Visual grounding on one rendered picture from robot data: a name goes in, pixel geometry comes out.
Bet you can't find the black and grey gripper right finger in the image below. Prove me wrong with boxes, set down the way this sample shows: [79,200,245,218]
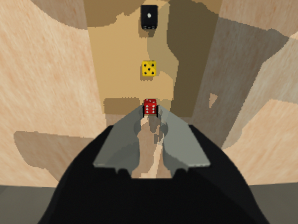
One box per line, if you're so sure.
[156,105,270,224]

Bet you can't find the red die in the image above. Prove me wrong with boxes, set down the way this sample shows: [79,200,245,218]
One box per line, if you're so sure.
[144,99,157,114]

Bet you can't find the black die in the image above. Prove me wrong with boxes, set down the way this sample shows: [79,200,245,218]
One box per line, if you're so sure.
[140,5,158,29]

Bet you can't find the yellow die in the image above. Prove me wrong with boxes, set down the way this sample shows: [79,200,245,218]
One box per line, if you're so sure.
[142,61,156,76]

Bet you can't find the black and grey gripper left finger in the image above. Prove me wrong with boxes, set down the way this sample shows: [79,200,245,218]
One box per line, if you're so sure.
[38,105,145,224]

